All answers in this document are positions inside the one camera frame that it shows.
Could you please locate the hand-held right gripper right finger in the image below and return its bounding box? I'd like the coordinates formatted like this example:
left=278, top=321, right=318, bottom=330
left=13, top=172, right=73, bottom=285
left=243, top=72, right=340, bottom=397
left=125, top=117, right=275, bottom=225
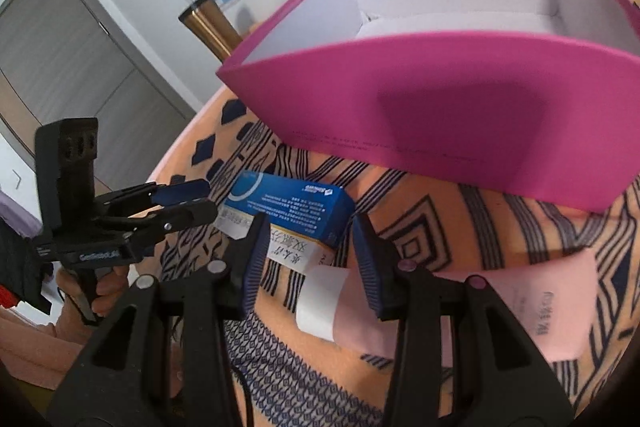
left=352, top=213, right=576, bottom=427

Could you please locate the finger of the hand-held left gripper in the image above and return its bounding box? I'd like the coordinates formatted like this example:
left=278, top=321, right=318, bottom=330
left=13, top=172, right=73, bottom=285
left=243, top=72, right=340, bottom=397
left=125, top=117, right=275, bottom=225
left=97, top=179, right=211, bottom=219
left=100, top=201, right=220, bottom=249

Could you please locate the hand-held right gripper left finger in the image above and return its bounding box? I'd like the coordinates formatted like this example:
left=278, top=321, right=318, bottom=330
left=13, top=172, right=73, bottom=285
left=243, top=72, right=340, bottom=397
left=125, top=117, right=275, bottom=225
left=47, top=212, right=272, bottom=427

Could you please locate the blue medicine box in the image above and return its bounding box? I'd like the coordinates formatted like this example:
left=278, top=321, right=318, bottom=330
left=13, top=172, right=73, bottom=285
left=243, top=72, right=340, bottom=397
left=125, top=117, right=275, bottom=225
left=216, top=171, right=357, bottom=251

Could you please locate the pink cardboard box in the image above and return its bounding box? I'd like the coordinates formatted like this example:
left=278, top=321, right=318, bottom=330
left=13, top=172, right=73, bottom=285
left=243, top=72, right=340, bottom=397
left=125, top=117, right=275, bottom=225
left=216, top=0, right=640, bottom=214

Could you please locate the person's left hand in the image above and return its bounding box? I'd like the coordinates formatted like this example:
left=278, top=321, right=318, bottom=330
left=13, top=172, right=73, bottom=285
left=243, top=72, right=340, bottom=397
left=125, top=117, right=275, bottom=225
left=54, top=263, right=132, bottom=343

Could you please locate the purple cloth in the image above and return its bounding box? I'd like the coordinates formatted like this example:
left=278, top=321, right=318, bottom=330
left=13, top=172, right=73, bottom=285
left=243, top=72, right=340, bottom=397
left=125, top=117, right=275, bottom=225
left=0, top=191, right=42, bottom=234

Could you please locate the white paper slip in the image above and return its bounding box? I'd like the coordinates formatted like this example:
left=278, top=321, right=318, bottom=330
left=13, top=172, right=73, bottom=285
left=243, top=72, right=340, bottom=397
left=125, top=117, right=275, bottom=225
left=295, top=267, right=352, bottom=344

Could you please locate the grey door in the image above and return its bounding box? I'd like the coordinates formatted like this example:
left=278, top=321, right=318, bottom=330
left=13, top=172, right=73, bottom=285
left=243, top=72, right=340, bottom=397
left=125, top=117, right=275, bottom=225
left=0, top=0, right=197, bottom=175

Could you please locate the pink paper sheet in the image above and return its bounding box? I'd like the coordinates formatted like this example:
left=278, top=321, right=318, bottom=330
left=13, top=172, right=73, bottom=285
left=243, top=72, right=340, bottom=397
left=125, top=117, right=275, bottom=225
left=334, top=251, right=601, bottom=364

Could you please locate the printed orange blanket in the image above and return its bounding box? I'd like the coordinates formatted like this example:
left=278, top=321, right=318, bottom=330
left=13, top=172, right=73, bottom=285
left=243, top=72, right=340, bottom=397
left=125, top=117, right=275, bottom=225
left=150, top=0, right=640, bottom=427

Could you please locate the gold metal cylinder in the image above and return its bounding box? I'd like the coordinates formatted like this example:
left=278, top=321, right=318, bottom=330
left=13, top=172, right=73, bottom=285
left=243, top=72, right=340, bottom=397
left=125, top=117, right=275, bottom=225
left=179, top=0, right=246, bottom=60

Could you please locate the peach cloth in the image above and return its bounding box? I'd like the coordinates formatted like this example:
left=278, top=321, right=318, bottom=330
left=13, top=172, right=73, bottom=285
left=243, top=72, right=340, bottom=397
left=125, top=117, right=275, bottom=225
left=0, top=306, right=90, bottom=391

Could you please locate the black cable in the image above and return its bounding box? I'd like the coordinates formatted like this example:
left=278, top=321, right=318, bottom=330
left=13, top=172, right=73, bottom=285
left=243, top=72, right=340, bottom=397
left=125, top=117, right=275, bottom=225
left=229, top=364, right=253, bottom=427

